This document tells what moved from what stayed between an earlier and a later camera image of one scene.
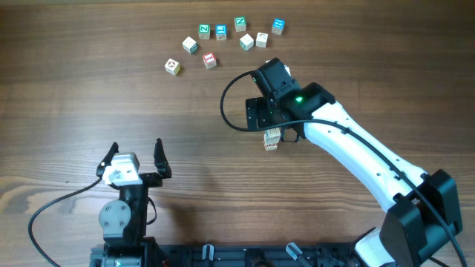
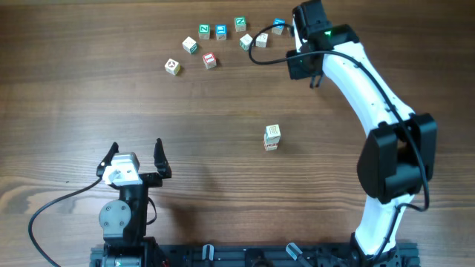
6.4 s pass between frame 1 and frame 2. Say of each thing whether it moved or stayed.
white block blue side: stayed
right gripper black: moved
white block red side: stayed
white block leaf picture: stayed
